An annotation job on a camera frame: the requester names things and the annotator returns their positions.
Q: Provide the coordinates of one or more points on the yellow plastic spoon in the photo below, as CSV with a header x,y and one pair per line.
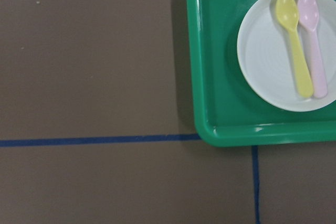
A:
x,y
287,15

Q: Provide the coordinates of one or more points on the green plastic tray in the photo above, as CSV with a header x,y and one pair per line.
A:
x,y
227,111

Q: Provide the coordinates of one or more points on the white round plate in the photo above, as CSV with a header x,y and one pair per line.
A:
x,y
263,53

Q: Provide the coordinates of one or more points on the pink plastic spoon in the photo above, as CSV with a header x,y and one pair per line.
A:
x,y
309,20

